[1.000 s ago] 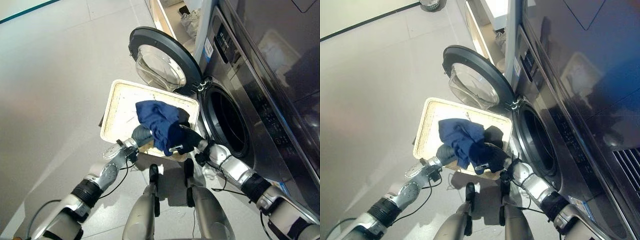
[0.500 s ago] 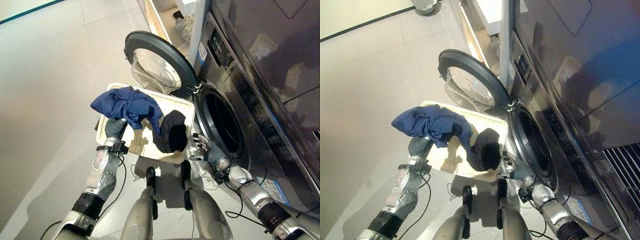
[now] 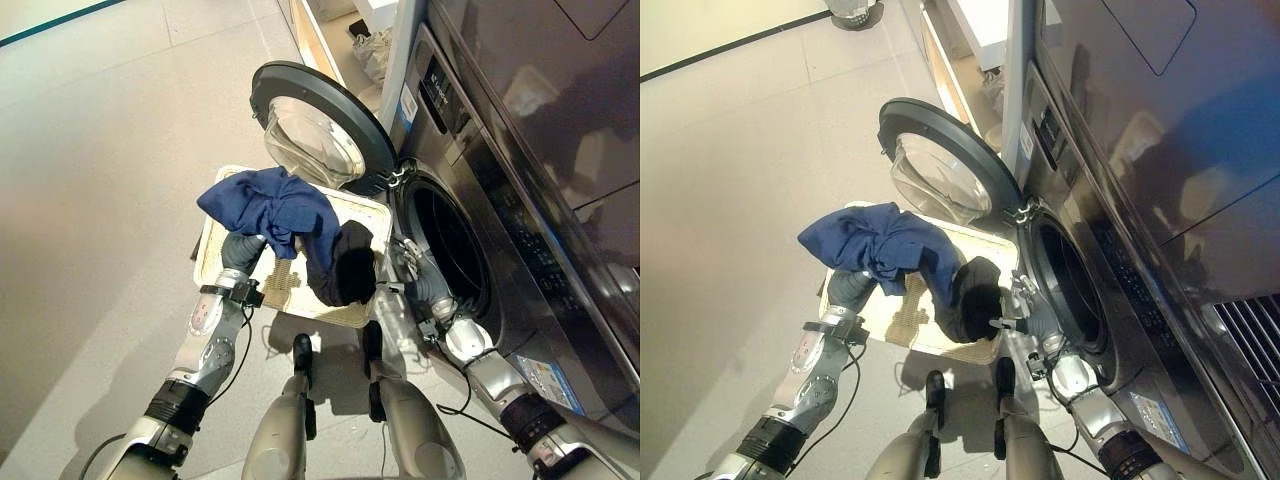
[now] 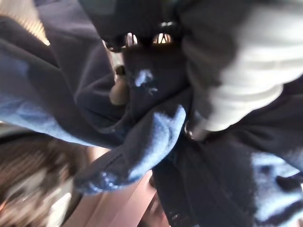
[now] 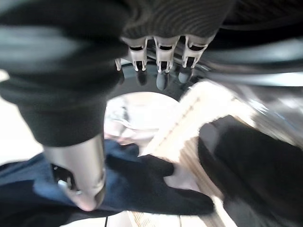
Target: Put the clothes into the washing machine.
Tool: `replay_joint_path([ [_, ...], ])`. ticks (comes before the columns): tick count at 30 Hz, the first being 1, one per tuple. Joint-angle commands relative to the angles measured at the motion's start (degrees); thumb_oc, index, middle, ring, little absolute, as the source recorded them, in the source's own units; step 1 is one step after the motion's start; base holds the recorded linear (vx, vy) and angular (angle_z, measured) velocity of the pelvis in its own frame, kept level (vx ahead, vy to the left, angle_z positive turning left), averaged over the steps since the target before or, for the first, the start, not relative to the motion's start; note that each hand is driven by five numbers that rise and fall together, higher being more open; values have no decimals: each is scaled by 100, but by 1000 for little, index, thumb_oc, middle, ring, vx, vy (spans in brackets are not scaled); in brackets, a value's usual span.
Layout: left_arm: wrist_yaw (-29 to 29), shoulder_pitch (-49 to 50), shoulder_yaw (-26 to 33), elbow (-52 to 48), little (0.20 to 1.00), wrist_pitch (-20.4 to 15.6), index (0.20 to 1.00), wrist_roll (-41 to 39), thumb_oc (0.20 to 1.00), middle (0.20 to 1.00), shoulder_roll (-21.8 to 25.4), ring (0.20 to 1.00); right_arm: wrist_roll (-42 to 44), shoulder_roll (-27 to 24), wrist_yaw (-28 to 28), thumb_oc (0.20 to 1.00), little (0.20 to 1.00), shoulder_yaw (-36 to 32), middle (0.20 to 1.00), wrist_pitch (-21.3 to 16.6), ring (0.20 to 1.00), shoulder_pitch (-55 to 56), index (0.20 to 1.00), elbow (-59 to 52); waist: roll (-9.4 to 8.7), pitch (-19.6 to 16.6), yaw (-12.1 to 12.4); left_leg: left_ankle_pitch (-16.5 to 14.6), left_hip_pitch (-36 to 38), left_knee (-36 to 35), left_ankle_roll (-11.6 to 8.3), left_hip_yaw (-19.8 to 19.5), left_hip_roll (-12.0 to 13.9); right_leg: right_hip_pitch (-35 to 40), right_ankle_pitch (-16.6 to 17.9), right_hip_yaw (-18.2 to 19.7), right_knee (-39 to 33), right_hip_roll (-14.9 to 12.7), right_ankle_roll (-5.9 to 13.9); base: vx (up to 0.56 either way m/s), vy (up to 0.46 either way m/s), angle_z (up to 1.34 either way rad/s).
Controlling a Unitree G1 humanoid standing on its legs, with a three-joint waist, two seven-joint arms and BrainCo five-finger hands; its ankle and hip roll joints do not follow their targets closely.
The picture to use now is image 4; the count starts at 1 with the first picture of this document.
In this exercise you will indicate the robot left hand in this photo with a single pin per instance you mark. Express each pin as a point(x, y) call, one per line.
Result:
point(241, 61)

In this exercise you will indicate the dark blue garment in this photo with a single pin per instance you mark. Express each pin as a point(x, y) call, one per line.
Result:
point(82, 94)

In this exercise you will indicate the brown woven laundry basket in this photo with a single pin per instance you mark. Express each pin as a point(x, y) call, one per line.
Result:
point(30, 179)

